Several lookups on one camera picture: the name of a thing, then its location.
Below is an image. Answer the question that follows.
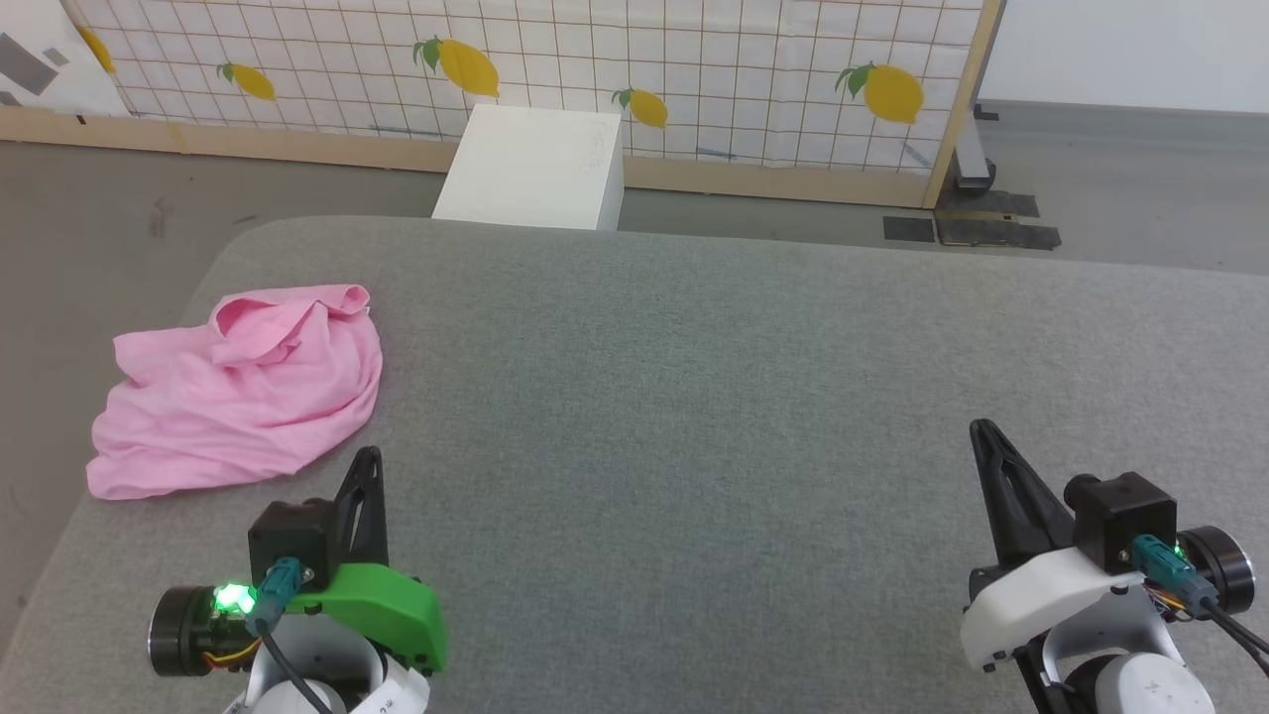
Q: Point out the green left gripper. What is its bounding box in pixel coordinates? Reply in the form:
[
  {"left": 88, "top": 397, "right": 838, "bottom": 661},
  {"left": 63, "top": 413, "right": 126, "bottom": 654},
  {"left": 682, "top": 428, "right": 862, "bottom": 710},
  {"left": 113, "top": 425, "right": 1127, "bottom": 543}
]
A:
[{"left": 149, "top": 446, "right": 449, "bottom": 678}]

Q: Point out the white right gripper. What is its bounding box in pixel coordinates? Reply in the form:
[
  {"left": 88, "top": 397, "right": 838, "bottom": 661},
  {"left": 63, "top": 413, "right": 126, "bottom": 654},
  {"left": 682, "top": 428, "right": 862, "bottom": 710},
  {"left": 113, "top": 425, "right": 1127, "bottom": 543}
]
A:
[{"left": 959, "top": 417, "right": 1256, "bottom": 675}]

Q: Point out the pink cloth garment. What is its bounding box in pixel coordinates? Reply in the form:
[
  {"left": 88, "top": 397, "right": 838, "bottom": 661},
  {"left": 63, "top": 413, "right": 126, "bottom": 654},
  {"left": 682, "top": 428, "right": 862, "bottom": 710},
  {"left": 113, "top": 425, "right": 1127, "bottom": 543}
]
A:
[{"left": 86, "top": 285, "right": 385, "bottom": 501}]

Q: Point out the white paper label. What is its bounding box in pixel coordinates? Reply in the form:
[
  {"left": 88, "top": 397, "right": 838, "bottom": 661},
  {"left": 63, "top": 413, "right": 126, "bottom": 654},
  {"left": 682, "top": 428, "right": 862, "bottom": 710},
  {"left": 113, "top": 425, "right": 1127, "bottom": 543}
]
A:
[{"left": 352, "top": 664, "right": 432, "bottom": 714}]

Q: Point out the grey fabric sofa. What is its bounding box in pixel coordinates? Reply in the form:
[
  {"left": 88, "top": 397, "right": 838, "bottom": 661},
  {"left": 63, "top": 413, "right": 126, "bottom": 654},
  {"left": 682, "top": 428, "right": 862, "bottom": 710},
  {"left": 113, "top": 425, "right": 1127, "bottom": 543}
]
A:
[{"left": 0, "top": 216, "right": 1269, "bottom": 714}]

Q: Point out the metal stand foot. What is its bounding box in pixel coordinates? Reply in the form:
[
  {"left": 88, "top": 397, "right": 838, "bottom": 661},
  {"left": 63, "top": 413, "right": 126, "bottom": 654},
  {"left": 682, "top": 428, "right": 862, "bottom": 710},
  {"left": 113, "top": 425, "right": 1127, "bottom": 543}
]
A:
[{"left": 952, "top": 99, "right": 1000, "bottom": 194}]

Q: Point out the white box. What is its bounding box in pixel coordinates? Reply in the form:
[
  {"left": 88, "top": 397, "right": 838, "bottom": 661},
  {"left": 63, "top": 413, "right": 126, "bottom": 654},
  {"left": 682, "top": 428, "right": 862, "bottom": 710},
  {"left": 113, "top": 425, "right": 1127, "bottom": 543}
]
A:
[{"left": 431, "top": 103, "right": 626, "bottom": 232}]

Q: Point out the white board with grey tape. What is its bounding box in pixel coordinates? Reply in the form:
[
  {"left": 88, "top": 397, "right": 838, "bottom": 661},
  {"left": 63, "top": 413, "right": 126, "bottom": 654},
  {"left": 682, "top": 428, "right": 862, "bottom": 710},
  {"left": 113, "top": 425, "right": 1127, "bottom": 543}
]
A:
[{"left": 0, "top": 0, "right": 130, "bottom": 118}]

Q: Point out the lemon print partition screen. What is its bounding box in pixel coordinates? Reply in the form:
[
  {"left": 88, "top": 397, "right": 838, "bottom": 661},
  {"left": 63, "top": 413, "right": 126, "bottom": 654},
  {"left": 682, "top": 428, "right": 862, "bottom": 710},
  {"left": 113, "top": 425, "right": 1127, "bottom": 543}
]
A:
[{"left": 59, "top": 0, "right": 1007, "bottom": 210}]

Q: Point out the left black cable teal plug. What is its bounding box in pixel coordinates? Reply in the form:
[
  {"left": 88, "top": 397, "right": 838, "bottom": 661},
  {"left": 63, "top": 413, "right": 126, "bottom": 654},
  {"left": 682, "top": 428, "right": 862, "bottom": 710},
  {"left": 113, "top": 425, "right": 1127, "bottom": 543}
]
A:
[{"left": 245, "top": 557, "right": 336, "bottom": 714}]

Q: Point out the black cable teal plug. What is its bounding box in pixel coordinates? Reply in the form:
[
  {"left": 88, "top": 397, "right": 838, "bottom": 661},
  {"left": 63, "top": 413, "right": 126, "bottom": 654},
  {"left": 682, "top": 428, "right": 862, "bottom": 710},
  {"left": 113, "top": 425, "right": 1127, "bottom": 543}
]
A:
[
  {"left": 245, "top": 557, "right": 336, "bottom": 714},
  {"left": 1132, "top": 535, "right": 1269, "bottom": 677}
]

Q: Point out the right black cable teal plug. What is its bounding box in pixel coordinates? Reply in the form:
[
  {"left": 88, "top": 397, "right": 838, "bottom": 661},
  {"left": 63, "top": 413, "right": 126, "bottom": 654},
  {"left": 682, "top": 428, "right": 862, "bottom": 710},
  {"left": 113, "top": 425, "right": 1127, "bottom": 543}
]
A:
[{"left": 1132, "top": 535, "right": 1269, "bottom": 677}]

